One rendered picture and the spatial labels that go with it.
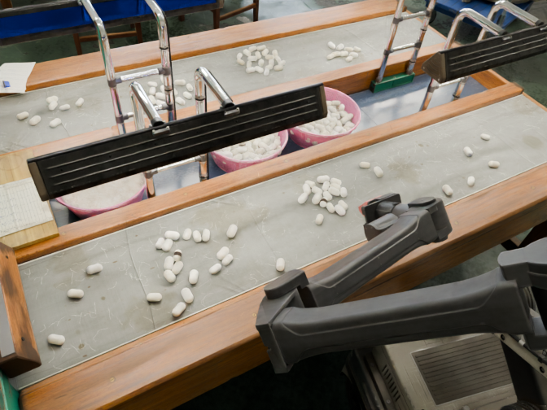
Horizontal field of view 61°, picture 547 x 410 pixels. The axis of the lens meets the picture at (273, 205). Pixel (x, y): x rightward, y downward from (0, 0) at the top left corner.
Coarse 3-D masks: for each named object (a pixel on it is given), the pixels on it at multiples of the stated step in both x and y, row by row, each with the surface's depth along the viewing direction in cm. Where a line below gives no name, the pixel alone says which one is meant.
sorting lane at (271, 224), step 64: (448, 128) 158; (512, 128) 161; (256, 192) 131; (384, 192) 135; (64, 256) 112; (128, 256) 114; (192, 256) 115; (256, 256) 117; (320, 256) 118; (64, 320) 102; (128, 320) 103
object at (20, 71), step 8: (8, 64) 157; (16, 64) 157; (24, 64) 157; (32, 64) 157; (0, 72) 153; (8, 72) 154; (16, 72) 154; (24, 72) 154; (0, 80) 151; (8, 80) 151; (16, 80) 151; (24, 80) 152; (0, 88) 148; (8, 88) 148; (16, 88) 149; (24, 88) 149
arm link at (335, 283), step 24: (408, 216) 88; (432, 216) 89; (384, 240) 82; (408, 240) 84; (432, 240) 88; (336, 264) 79; (360, 264) 78; (384, 264) 81; (264, 288) 72; (288, 288) 71; (312, 288) 72; (336, 288) 74
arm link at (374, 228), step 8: (416, 200) 94; (424, 200) 92; (432, 200) 90; (384, 216) 96; (392, 216) 96; (368, 224) 96; (376, 224) 95; (384, 224) 94; (392, 224) 93; (368, 232) 97; (376, 232) 94; (368, 240) 98; (440, 240) 91
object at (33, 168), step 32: (288, 96) 101; (320, 96) 104; (160, 128) 90; (192, 128) 93; (224, 128) 96; (256, 128) 99; (288, 128) 103; (32, 160) 81; (64, 160) 83; (96, 160) 86; (128, 160) 88; (160, 160) 91; (64, 192) 85
